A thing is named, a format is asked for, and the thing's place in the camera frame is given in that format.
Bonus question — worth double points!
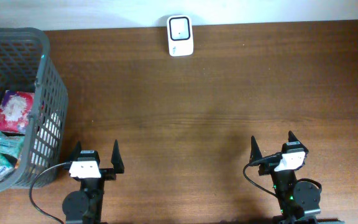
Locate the red purple tissue pack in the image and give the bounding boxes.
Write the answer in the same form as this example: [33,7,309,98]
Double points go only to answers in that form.
[0,90,35,134]

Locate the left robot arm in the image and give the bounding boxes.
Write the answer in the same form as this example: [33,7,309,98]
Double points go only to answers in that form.
[62,141,124,224]

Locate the white barcode scanner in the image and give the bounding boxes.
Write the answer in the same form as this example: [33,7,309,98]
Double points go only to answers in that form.
[167,15,194,57]

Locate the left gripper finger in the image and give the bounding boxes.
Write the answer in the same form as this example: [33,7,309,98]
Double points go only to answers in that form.
[111,139,125,174]
[68,141,82,162]

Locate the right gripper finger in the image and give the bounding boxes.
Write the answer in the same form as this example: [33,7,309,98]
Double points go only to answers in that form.
[287,131,302,146]
[249,136,262,166]

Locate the grey plastic mesh basket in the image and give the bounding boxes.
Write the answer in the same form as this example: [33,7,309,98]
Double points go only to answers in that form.
[0,28,68,192]

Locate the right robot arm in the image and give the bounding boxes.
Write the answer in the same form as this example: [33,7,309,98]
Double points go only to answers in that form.
[242,131,343,224]

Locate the teal wet wipes pack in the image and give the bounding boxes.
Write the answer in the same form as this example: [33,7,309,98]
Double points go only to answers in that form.
[0,131,25,159]

